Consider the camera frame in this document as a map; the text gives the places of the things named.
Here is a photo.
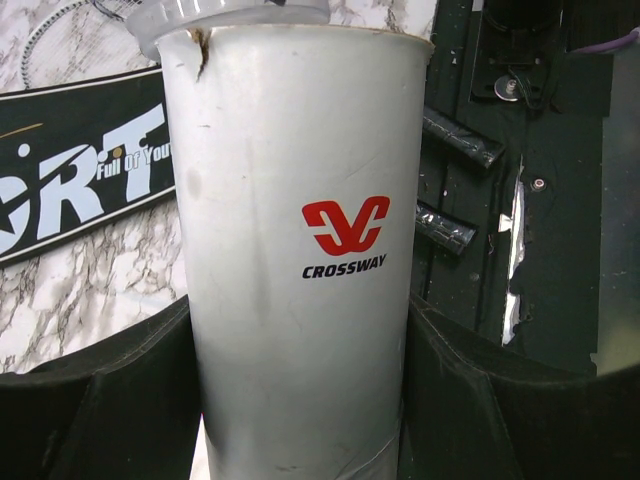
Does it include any white shuttlecock tube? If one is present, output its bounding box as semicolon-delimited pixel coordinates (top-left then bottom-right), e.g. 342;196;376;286
157;25;432;479

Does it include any black racket cover bag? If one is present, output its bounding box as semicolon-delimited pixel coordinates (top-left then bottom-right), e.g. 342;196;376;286
1;68;174;266

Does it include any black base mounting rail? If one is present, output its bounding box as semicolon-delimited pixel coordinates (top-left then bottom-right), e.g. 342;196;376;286
414;1;639;376

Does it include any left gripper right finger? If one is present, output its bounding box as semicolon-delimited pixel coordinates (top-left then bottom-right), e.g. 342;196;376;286
404;295;639;479

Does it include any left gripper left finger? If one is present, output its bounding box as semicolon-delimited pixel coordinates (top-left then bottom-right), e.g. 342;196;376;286
1;299;201;480

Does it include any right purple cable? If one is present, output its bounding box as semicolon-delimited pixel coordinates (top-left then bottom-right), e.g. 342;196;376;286
569;27;640;56

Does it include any badminton racket left handle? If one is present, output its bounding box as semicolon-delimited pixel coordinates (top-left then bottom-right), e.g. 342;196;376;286
415;200;478;257

